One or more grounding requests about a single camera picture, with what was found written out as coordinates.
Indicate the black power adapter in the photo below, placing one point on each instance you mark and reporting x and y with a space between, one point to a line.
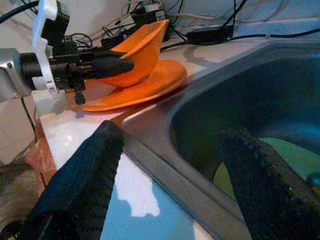
210 35

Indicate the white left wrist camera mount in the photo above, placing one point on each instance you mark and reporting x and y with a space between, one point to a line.
38 30

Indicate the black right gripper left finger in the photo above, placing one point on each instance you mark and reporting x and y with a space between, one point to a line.
80 180

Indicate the orange plastic plate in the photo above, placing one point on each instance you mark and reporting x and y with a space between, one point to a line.
155 85

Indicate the grey woven mat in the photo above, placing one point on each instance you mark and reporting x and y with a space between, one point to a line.
17 190

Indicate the orange plastic bowl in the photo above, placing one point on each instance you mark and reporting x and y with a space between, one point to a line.
142 50

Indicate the small black box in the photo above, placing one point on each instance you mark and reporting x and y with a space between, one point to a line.
112 41

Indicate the stainless steel sink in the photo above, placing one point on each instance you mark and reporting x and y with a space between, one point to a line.
225 100

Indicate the green plate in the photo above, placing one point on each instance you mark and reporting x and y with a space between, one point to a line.
287 155

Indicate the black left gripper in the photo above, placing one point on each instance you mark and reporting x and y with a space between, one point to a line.
67 67

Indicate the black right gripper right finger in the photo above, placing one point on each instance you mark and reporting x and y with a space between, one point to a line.
270 200

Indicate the black electronic device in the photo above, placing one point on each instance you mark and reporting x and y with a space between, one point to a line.
150 16

